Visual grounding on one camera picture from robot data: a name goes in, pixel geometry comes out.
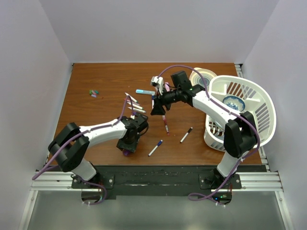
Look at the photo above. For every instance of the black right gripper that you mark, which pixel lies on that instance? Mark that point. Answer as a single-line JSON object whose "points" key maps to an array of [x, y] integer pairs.
{"points": [[158, 109]]}

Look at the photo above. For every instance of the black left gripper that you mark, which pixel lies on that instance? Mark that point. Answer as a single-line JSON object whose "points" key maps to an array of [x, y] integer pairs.
{"points": [[121, 144]]}

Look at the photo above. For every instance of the purple black highlighter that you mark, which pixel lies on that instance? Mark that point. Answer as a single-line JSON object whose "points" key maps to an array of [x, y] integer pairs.
{"points": [[126, 152]]}

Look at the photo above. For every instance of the light blue highlighter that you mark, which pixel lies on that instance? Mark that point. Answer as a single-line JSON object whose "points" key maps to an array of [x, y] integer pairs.
{"points": [[146, 92]]}

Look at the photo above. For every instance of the teal tip white marker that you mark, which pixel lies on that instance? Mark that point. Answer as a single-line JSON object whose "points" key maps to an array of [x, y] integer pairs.
{"points": [[132, 99]]}

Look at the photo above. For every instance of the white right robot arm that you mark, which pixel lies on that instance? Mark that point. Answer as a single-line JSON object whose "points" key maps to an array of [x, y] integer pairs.
{"points": [[240, 133]]}

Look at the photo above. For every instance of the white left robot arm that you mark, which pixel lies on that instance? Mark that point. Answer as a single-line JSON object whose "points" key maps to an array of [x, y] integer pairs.
{"points": [[76, 140]]}

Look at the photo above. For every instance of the pink highlighter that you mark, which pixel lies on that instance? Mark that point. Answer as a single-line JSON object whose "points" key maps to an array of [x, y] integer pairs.
{"points": [[166, 85]]}

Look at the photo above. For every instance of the black cap whiteboard marker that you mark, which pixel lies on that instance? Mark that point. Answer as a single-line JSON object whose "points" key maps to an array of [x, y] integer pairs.
{"points": [[187, 133]]}

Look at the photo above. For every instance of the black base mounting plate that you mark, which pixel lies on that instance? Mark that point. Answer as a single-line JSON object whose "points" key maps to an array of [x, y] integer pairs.
{"points": [[112, 194]]}

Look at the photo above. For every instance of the cream plate with grey spiral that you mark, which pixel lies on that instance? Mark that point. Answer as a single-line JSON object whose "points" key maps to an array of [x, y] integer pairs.
{"points": [[207, 76]]}

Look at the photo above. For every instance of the blue floral ceramic bowl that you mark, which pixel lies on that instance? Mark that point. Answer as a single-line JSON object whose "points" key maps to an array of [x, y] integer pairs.
{"points": [[234, 102]]}

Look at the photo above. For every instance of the white plastic dish rack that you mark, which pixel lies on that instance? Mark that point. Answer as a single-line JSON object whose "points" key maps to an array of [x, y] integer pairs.
{"points": [[256, 99]]}

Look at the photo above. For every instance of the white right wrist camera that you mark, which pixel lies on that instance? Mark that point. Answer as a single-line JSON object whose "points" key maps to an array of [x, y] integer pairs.
{"points": [[158, 83]]}

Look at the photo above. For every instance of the aluminium frame rail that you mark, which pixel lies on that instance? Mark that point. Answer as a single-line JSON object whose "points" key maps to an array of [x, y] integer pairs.
{"points": [[192, 181]]}

